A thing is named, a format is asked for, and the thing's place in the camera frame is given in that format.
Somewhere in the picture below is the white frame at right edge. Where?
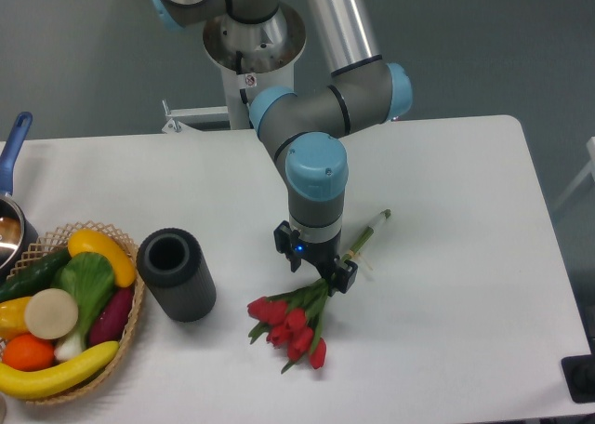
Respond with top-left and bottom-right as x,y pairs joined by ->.
552,137 -> 594,217

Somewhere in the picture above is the beige round disc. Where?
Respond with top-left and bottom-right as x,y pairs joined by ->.
24,288 -> 78,340

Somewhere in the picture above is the green cucumber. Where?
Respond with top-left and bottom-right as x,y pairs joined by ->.
1,248 -> 71,302

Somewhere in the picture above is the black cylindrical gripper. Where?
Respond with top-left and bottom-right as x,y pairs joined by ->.
273,220 -> 358,296

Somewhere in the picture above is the yellow bell pepper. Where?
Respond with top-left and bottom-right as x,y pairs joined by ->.
0,297 -> 32,341

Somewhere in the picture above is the orange fruit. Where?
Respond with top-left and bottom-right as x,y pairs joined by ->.
2,334 -> 54,372

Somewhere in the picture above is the blue handled saucepan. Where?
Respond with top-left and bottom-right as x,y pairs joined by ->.
1,112 -> 38,283

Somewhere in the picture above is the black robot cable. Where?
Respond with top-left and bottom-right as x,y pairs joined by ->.
234,50 -> 258,130

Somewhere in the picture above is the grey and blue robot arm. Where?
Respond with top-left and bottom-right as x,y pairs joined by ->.
152,0 -> 413,293

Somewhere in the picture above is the woven wicker basket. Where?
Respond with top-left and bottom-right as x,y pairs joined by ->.
8,221 -> 145,405

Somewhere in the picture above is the black device at table edge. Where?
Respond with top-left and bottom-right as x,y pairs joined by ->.
561,354 -> 595,404

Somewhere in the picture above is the yellow banana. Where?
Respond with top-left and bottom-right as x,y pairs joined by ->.
1,341 -> 120,400

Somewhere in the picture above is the green bok choy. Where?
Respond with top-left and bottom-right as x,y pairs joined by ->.
51,252 -> 115,363

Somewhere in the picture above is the purple sweet potato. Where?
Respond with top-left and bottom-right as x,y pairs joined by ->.
87,288 -> 134,347

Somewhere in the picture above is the dark grey ribbed vase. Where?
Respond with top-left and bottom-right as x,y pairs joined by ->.
136,228 -> 217,323

